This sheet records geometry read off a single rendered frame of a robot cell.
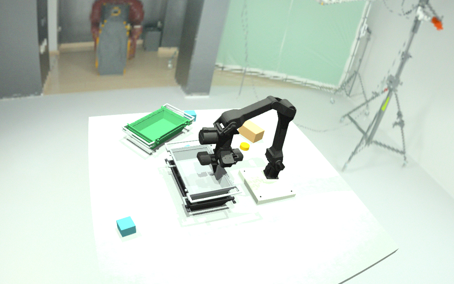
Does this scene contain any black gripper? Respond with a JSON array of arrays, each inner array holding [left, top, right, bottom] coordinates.
[[197, 143, 244, 173]]

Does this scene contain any yellow short cylinder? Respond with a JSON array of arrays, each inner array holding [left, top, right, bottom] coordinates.
[[240, 142, 250, 151]]

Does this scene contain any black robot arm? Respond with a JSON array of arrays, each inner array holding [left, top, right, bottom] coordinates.
[[198, 96, 296, 179]]

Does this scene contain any tan rectangular block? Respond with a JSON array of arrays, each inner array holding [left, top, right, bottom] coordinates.
[[238, 120, 265, 143]]

